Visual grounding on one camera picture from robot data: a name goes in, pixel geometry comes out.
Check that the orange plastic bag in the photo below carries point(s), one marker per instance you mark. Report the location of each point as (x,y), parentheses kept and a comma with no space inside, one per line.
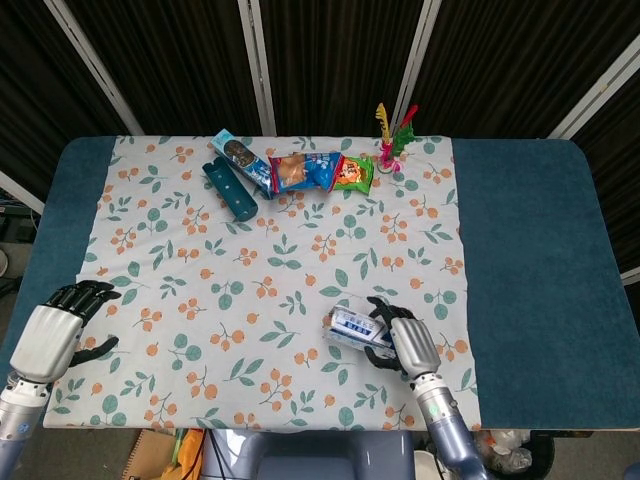
(189,455)

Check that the blue felt table cover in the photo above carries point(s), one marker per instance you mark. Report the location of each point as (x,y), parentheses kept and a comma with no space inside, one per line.
(530,240)

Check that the floral orange green tablecloth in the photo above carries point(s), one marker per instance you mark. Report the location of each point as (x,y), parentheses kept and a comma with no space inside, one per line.
(280,250)

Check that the blue cookie package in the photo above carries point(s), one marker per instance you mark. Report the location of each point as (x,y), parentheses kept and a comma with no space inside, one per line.
(237,155)

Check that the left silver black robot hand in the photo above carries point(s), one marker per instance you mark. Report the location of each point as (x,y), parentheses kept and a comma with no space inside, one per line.
(45,340)

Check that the white cup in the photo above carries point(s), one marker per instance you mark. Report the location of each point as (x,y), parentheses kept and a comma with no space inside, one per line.
(427,466)

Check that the dark teal plastic tray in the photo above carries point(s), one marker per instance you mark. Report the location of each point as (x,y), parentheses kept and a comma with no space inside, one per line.
(231,192)

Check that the white blue toothpaste box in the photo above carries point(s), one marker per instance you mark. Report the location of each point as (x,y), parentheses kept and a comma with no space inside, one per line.
(355,330)

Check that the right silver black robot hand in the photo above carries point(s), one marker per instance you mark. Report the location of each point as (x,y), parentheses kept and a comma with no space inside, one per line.
(415,347)

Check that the colourful feather shuttlecock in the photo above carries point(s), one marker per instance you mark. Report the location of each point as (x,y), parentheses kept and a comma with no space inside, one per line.
(389,150)

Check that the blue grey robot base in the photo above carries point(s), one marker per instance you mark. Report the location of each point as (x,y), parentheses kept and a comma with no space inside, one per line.
(325,457)

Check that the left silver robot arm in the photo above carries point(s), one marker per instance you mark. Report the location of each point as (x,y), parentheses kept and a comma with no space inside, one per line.
(20,415)

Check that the white screen frame post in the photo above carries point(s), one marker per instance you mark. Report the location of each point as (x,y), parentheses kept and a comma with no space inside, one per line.
(95,65)
(595,90)
(257,65)
(417,65)
(20,192)

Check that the green snack bag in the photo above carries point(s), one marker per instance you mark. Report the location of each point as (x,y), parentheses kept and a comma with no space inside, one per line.
(354,175)

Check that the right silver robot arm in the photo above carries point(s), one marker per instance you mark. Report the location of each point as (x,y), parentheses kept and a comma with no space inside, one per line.
(445,420)

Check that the blue snack bag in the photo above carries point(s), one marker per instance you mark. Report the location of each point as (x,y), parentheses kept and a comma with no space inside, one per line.
(302,172)

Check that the black trash bin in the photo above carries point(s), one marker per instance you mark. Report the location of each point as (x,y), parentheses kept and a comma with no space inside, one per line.
(520,455)

